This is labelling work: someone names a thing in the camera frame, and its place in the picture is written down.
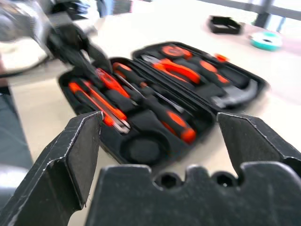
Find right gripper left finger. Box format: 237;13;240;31
0;110;104;226

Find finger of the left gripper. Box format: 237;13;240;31
63;50;102;82
81;43;111;72

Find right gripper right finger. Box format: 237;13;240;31
216;112;301;178

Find orange black screwdriver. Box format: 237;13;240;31
112;62;185;113
116;73;197;145

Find orange test pen screwdriver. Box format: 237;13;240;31
95;67;131;99

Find orange black utility knife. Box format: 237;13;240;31
67;79;132;135

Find black tool case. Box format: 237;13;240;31
57;41;270;167

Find claw hammer orange grip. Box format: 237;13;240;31
198;59;260;110

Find beige paper table cover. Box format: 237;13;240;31
7;14;301;179

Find orange black tape measure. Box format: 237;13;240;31
160;44;193;60

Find teal white tape measure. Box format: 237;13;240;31
248;31;283;52

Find orange handled pliers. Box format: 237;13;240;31
140;54;202;86

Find black wire frame stand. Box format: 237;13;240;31
207;15;243;36

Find dark window frame post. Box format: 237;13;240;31
254;10;271;28

